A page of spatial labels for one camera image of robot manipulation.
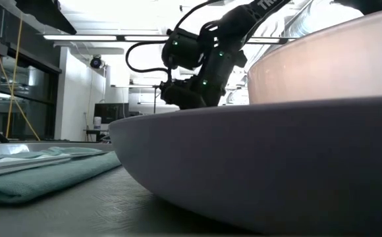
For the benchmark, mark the black monitor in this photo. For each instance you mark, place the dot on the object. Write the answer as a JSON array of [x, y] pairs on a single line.
[[110, 113]]

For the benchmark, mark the dark framed glass wall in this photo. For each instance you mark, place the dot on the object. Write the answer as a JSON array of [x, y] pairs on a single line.
[[54, 98]]

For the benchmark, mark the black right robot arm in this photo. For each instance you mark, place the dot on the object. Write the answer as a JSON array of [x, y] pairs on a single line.
[[234, 26]]

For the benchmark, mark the lavender plate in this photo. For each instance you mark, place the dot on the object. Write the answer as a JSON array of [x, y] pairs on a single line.
[[243, 164]]

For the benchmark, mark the white ceiling pipe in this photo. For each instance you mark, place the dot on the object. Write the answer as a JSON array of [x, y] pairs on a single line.
[[108, 51]]

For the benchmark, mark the long ceiling light rail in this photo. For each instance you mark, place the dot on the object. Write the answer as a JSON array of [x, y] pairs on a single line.
[[79, 37]]

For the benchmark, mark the black metal frame stand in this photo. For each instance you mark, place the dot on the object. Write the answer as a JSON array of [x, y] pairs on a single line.
[[154, 102]]

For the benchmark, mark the black round ceiling fixture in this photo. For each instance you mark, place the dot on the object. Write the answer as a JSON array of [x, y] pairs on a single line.
[[95, 62]]

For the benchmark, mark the teal napkin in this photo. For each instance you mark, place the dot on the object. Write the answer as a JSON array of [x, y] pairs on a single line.
[[46, 184]]

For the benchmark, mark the small dark table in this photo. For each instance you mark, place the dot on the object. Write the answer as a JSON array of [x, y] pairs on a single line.
[[95, 131]]

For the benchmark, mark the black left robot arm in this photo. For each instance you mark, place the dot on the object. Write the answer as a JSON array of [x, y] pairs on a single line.
[[49, 13]]

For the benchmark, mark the silver ventilation duct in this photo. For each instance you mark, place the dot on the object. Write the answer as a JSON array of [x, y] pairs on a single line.
[[316, 19]]

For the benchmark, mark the white container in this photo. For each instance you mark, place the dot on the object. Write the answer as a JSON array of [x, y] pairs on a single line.
[[97, 123]]

